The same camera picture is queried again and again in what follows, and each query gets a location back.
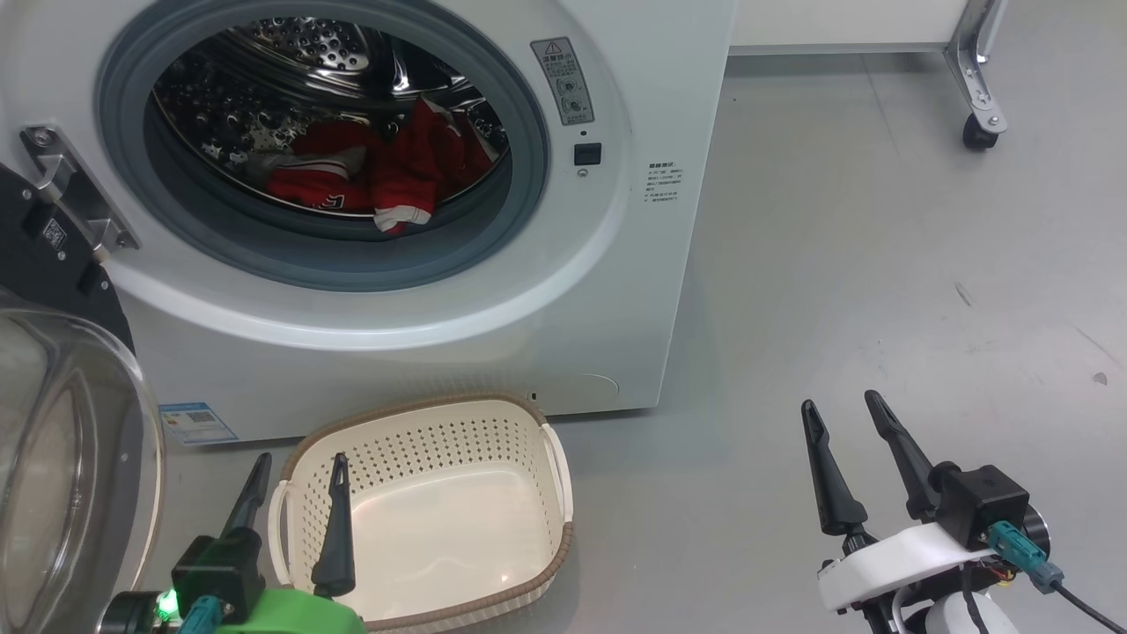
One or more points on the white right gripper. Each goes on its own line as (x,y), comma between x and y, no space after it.
(898,559)

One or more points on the cream perforated laundry basket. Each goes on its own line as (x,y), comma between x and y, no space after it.
(440,528)

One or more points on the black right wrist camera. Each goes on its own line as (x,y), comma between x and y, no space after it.
(982,506)

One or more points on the red and white garment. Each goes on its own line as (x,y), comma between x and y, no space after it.
(405,176)

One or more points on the grey warning sticker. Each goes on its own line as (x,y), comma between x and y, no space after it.
(563,81)

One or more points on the white front-load washing machine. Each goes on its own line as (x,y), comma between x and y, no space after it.
(616,335)

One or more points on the washing machine door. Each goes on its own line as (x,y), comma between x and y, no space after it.
(79,458)

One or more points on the stainless steel drum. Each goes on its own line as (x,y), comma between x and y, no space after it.
(229,114)

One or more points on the black door latch socket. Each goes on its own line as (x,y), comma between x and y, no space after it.
(587,154)

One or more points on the white furniture panel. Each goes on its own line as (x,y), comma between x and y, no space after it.
(836,22)

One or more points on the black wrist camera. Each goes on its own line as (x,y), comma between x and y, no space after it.
(216,568)
(982,506)

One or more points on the blue energy label sticker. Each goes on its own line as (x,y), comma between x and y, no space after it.
(198,423)

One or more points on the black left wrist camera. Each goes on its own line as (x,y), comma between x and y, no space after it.
(216,568)

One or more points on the black caster wheel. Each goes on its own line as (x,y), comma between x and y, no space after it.
(977,134)

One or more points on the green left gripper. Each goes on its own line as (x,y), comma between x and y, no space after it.
(290,615)

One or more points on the metal frame leg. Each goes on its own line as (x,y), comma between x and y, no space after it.
(973,70)

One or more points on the metal door hinge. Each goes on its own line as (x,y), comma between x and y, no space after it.
(75,189)

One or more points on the round white filter cover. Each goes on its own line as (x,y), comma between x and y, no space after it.
(594,392)

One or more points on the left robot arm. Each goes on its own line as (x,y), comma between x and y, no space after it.
(130,615)

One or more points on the printed text label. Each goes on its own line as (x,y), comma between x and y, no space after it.
(663,183)

